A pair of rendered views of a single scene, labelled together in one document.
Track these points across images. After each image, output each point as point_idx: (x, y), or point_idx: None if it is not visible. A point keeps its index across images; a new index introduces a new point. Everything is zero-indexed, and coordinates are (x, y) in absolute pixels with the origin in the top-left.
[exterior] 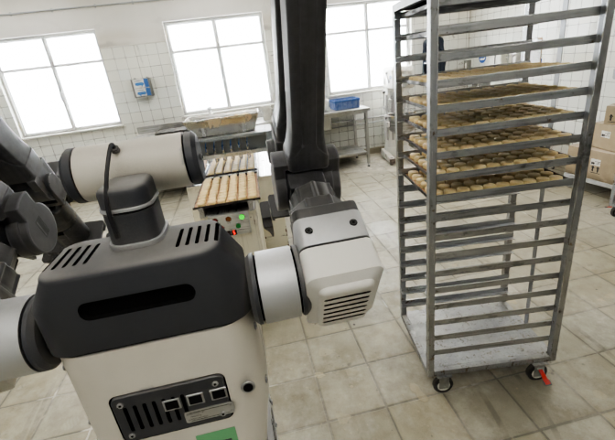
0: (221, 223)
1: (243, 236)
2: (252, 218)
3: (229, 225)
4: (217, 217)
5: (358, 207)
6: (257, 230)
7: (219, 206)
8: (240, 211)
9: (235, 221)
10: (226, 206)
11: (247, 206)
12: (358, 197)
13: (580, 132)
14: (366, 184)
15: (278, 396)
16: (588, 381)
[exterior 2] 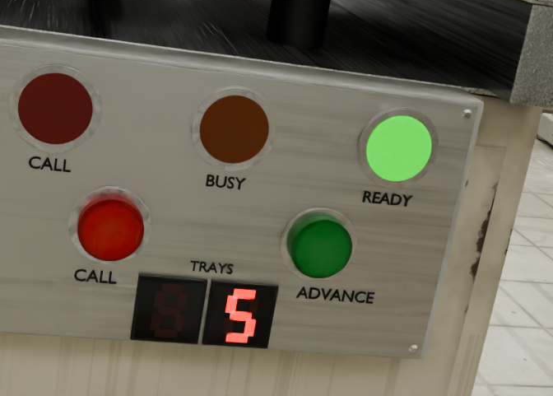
0: (121, 162)
1: (305, 381)
2: (471, 199)
3: (213, 214)
4: (104, 63)
5: (541, 301)
6: (464, 356)
7: None
8: (388, 82)
9: (304, 188)
10: (177, 13)
11: (423, 62)
12: (520, 258)
13: None
14: (530, 217)
15: None
16: None
